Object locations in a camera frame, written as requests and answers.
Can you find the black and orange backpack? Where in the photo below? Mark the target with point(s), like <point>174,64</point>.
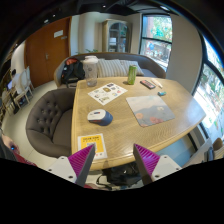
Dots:
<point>72,71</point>

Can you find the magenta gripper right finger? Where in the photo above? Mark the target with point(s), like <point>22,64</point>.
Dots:
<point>146,161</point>

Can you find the white and blue computer mouse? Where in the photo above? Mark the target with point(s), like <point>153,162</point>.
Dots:
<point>100,117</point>

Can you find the cream flat stick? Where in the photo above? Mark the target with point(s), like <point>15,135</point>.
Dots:
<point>157,83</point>

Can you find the grey tufted armchair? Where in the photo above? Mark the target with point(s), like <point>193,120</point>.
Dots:
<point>48,126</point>

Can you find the small teal object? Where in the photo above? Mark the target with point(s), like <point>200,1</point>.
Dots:
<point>161,93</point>

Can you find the green drink can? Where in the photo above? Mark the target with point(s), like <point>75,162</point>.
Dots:
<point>132,74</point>

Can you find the striped cushion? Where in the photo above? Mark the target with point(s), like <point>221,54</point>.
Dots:
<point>116,68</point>

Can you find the white sticker sheet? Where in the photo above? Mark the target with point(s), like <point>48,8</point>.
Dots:
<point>107,93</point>

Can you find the clear shaker bottle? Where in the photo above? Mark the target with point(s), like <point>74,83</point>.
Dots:
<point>90,69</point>

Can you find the brown wooden door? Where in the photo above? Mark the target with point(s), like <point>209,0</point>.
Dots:
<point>46,49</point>

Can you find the grey sofa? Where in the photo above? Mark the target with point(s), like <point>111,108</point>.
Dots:
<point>147,65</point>

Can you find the glass door cabinet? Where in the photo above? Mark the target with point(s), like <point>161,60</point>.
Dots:
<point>116,36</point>

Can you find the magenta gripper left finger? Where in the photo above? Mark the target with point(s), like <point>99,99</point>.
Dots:
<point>81,162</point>

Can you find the black bag under table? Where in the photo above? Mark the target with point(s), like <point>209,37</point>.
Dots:
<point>124,175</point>

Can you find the yellow and white booklet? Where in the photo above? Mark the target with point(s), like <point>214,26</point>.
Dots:
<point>95,140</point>

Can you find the white chair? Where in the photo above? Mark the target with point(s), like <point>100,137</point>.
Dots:
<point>20,83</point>

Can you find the black and red phone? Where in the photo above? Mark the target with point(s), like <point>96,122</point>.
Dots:
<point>147,84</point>

